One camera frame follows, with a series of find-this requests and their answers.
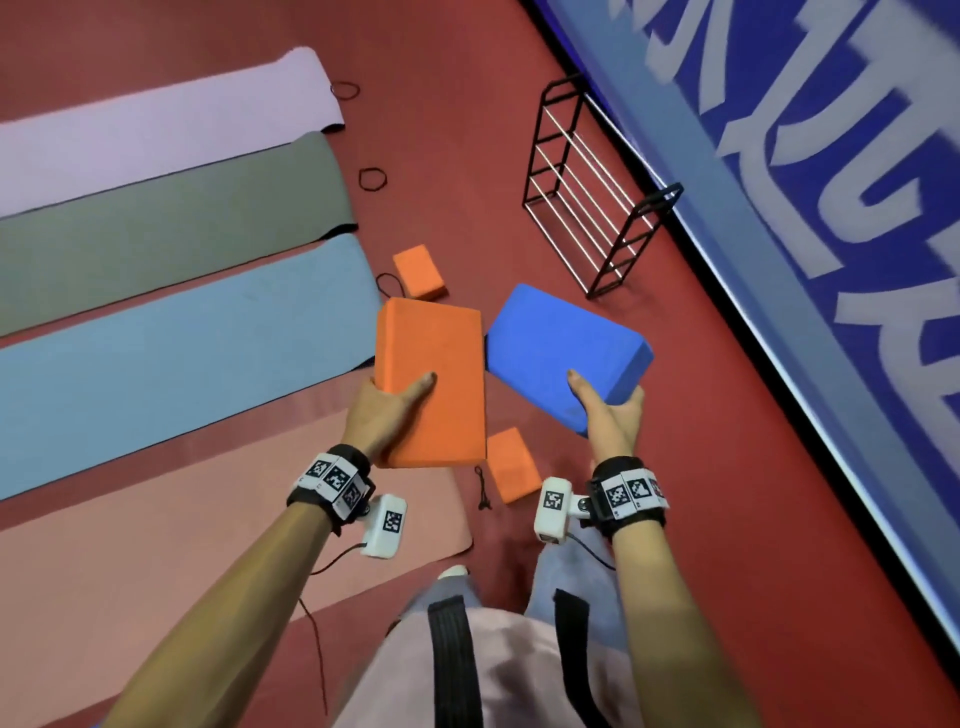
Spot person's right hand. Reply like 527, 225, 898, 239
567, 368, 646, 465

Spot person's left hand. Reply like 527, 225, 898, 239
341, 372, 439, 470

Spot orange foam block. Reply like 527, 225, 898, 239
487, 427, 544, 506
392, 244, 450, 302
373, 297, 488, 470

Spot blue foam block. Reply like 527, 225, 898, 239
485, 283, 655, 439

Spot light blue yoga mat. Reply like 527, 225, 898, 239
0, 233, 385, 503

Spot peach yoga mat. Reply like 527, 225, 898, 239
0, 404, 475, 728

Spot green yoga mat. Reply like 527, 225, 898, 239
0, 131, 360, 340

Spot lilac yoga mat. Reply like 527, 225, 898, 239
0, 46, 347, 220

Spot person's left forearm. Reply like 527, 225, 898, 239
101, 502, 336, 728

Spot person's right forearm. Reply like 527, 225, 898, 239
611, 521, 744, 728

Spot person's pink shirt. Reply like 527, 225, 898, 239
333, 605, 639, 728

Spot black wristband with marker tags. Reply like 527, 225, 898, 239
287, 443, 376, 536
586, 455, 670, 541

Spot black metal mat rack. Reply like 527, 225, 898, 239
521, 73, 686, 301

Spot black cable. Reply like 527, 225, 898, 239
296, 541, 370, 718
566, 528, 617, 574

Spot black harness strap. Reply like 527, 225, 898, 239
553, 588, 610, 728
425, 596, 486, 728

